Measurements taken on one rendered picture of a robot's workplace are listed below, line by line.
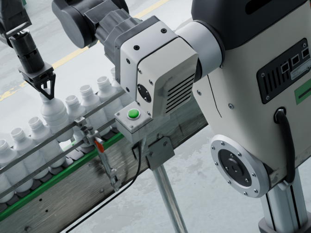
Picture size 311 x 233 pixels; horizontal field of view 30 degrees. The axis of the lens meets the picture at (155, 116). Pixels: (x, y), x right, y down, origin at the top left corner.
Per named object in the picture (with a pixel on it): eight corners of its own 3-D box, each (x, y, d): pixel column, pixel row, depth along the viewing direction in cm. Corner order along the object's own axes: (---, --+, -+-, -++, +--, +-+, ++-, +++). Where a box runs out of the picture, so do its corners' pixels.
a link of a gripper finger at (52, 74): (45, 107, 159) (31, 79, 154) (34, 100, 164) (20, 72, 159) (65, 95, 161) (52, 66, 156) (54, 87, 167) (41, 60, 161)
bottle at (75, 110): (90, 150, 173) (73, 104, 165) (74, 148, 176) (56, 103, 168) (100, 137, 178) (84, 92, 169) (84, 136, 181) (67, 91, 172)
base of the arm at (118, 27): (163, 18, 94) (158, 63, 104) (131, -11, 97) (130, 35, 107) (119, 45, 90) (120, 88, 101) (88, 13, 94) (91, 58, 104)
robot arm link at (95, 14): (100, 30, 96) (126, 15, 98) (65, -7, 100) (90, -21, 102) (102, 63, 104) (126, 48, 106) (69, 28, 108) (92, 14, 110)
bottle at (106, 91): (107, 129, 180) (89, 85, 171) (113, 117, 185) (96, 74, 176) (124, 128, 178) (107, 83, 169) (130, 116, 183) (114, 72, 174)
